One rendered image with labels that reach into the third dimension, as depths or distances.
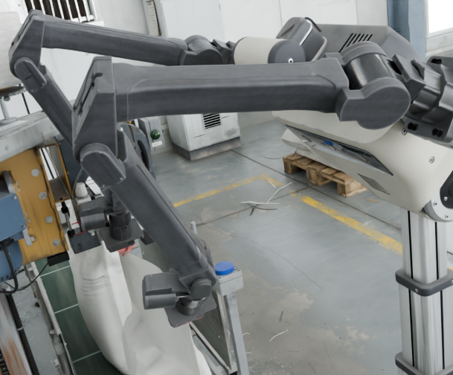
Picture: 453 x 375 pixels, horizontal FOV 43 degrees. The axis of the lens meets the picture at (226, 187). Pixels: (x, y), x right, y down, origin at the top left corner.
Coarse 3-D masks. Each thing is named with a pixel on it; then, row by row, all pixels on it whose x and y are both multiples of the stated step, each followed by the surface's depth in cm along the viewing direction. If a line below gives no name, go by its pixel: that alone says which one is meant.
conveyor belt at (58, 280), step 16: (48, 272) 297; (64, 272) 295; (48, 288) 282; (64, 288) 279; (64, 304) 265; (64, 320) 252; (80, 320) 250; (64, 336) 240; (80, 336) 238; (80, 352) 228; (96, 352) 226; (80, 368) 218; (96, 368) 217; (112, 368) 215
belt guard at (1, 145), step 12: (24, 120) 148; (36, 120) 146; (48, 120) 146; (0, 132) 139; (12, 132) 137; (24, 132) 139; (36, 132) 143; (48, 132) 147; (0, 144) 133; (12, 144) 136; (24, 144) 139; (36, 144) 143; (0, 156) 133
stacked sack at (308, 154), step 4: (296, 152) 471; (300, 152) 465; (304, 152) 459; (308, 152) 454; (308, 156) 455; (312, 156) 449; (316, 156) 444; (316, 160) 447; (320, 160) 441; (324, 160) 436; (328, 164) 433; (332, 164) 427; (336, 168) 424
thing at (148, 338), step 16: (128, 256) 155; (128, 272) 161; (144, 272) 151; (160, 272) 144; (128, 288) 169; (128, 320) 163; (144, 320) 148; (160, 320) 138; (128, 336) 157; (144, 336) 153; (160, 336) 142; (176, 336) 135; (128, 352) 156; (144, 352) 148; (160, 352) 146; (176, 352) 138; (192, 352) 129; (128, 368) 161; (144, 368) 146; (160, 368) 140; (176, 368) 139; (192, 368) 134; (208, 368) 143
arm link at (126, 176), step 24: (96, 144) 73; (120, 144) 80; (96, 168) 74; (120, 168) 76; (144, 168) 84; (120, 192) 83; (144, 192) 84; (144, 216) 88; (168, 216) 90; (168, 240) 94; (192, 240) 97; (192, 264) 99
